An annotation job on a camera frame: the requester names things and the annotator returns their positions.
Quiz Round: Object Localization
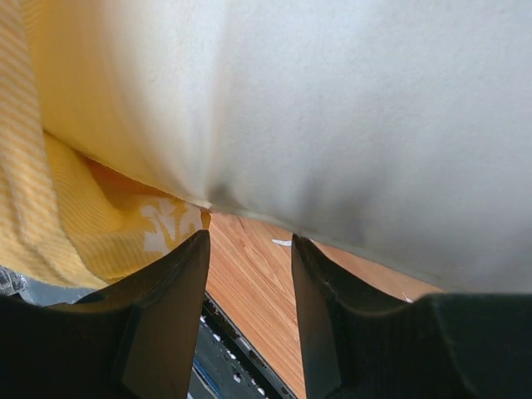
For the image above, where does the yellow pillowcase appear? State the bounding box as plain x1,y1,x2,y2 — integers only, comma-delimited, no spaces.
1,1,210,288

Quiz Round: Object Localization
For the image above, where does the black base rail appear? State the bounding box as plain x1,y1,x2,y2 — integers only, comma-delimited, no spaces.
187,293,297,399

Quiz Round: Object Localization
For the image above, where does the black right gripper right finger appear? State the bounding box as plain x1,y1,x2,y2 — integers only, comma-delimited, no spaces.
292,236,531,398

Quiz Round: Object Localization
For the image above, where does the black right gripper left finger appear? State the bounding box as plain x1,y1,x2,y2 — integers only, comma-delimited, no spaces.
1,230,210,398

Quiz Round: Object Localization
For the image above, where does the white bear print pillow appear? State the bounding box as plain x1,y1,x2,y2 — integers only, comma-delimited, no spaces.
21,1,531,293

